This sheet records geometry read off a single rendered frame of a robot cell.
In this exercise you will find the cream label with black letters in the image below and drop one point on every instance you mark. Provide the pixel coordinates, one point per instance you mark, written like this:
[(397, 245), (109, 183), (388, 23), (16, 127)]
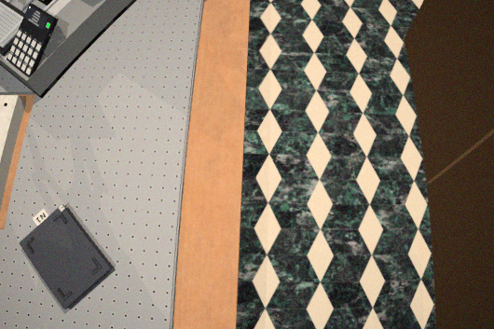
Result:
[(40, 217)]

